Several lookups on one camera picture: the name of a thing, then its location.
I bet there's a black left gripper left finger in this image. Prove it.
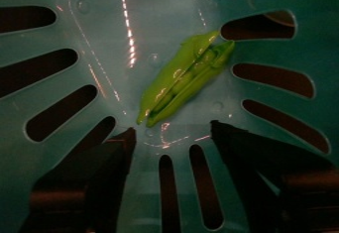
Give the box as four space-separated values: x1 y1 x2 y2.
19 127 138 233

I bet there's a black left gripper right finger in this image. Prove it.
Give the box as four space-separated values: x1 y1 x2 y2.
210 119 339 233

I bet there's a green toy pea pod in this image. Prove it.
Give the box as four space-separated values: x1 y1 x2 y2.
135 30 238 128

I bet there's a teal slotted plastic basket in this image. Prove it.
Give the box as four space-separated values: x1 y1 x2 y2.
0 0 339 233

